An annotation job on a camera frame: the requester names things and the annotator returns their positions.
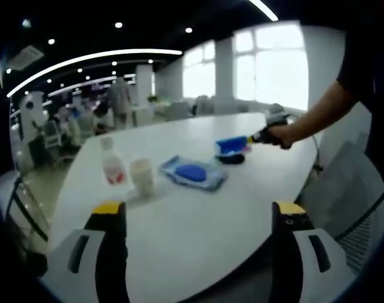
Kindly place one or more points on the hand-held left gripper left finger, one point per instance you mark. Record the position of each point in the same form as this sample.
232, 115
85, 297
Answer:
81, 268

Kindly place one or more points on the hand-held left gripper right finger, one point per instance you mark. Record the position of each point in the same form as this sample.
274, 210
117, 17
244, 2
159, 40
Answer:
308, 271

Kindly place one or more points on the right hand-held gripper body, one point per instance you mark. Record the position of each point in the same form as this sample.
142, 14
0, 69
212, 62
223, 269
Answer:
275, 119

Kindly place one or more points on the blue packet pink print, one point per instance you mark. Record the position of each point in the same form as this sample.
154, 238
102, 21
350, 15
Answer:
231, 143

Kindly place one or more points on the packet with blue oval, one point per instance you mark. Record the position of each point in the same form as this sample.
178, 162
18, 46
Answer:
191, 172

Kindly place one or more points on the white paper cup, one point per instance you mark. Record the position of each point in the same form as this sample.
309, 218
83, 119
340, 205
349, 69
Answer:
142, 178

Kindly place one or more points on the clear plastic bottle red label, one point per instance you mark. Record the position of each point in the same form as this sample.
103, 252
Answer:
113, 164

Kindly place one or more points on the person's right hand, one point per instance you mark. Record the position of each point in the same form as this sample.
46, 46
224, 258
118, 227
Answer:
283, 134

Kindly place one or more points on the grey mesh office chair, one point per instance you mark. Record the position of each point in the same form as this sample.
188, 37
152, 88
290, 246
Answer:
340, 189

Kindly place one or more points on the white table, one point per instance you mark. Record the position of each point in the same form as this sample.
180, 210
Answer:
195, 221

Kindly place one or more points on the person's dark shirt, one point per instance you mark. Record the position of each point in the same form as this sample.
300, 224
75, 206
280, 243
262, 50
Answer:
368, 63

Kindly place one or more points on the straight ceiling light strip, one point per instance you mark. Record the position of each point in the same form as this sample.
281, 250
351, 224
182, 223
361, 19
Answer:
264, 9

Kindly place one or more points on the green potted plant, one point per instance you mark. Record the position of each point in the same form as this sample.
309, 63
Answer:
153, 98

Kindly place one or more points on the white rounded kiosk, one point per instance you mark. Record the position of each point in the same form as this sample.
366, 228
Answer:
33, 116

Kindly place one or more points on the curved ceiling light strip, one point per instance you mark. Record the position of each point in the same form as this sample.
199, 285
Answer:
94, 58

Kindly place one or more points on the ceiling air conditioner unit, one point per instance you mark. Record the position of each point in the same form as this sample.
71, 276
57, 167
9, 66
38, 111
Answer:
27, 57

